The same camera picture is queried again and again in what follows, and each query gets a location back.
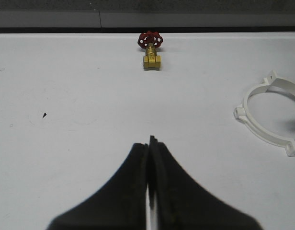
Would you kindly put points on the white half pipe clamp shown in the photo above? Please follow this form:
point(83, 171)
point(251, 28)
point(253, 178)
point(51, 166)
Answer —
point(281, 83)
point(243, 114)

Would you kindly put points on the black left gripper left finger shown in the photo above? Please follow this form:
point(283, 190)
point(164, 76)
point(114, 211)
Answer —
point(119, 205)

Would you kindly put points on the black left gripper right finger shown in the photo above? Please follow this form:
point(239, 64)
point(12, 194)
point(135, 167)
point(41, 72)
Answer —
point(178, 202)

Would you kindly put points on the brass valve red handwheel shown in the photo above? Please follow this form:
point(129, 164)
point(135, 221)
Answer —
point(150, 41)

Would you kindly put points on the grey stone ledge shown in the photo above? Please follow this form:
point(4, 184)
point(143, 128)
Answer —
point(146, 13)

